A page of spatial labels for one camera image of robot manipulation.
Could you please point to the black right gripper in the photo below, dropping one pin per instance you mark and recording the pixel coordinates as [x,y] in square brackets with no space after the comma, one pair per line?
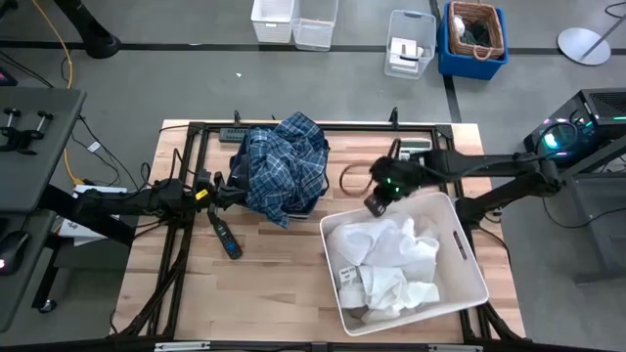
[396,178]

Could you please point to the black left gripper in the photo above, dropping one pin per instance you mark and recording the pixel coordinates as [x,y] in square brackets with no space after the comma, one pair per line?
[212,193]

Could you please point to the blue plaid shirt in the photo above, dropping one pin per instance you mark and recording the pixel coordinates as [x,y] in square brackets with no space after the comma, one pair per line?
[286,166]

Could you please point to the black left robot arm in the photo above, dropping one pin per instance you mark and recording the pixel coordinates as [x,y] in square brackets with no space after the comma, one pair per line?
[147,200]

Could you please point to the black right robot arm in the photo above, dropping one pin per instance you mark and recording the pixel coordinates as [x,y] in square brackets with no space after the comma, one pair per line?
[489,166]

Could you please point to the dark clothes in basket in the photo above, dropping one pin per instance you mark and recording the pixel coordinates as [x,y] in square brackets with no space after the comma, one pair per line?
[477,34]

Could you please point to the white crumpled garment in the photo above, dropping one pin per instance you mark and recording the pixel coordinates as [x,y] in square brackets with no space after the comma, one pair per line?
[381,244]
[391,293]

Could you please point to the black remote control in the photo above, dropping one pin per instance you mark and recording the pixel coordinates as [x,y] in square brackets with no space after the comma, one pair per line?
[225,234]

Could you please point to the brown belt loop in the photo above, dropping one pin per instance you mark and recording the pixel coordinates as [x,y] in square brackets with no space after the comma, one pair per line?
[344,178]

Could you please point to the black power strip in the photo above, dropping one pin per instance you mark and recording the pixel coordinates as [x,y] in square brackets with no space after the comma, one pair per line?
[230,135]

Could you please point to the grey calculator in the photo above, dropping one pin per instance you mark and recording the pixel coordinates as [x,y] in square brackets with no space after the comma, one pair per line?
[415,146]

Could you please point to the white paper label tag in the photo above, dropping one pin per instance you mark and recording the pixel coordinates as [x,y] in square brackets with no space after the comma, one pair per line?
[348,277]

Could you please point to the white plastic bin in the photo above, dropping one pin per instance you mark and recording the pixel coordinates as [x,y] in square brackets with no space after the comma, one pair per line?
[464,278]

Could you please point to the white cardboard boxes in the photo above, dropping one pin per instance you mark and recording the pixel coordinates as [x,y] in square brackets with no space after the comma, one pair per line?
[404,54]

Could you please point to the blue plastic crate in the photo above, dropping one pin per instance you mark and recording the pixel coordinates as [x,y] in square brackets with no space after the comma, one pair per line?
[469,66]

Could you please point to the wicker basket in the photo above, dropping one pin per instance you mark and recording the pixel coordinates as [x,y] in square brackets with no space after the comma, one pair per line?
[457,44]

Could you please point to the white slatted storage basket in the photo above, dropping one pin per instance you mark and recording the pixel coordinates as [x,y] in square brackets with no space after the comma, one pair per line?
[272,19]

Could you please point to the clear bin with boxes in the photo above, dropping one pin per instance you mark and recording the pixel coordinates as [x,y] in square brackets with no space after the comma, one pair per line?
[425,29]

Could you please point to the empty clear plastic bin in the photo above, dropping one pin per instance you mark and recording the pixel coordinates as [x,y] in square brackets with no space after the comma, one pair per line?
[315,24]

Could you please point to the dark grey desk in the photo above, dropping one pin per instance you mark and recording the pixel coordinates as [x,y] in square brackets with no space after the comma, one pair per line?
[34,171]

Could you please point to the black chair base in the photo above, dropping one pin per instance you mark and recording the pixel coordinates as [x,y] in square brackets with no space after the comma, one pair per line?
[90,34]

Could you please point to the black desk clamp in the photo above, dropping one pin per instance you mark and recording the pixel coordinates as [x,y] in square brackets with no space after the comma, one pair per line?
[22,137]

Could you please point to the black computer with lights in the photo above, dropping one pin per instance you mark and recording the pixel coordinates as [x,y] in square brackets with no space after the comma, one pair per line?
[587,122]

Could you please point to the black computer mouse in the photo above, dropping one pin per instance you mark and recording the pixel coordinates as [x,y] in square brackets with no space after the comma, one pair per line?
[12,249]

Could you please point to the round silver stand base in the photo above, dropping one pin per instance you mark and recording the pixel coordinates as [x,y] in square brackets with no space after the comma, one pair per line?
[582,46]

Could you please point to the black aluminium table frame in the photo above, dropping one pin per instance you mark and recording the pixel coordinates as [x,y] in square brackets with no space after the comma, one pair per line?
[191,151]

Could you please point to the silver metal bracket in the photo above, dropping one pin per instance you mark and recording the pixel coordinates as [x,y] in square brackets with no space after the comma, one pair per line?
[455,348]
[181,346]

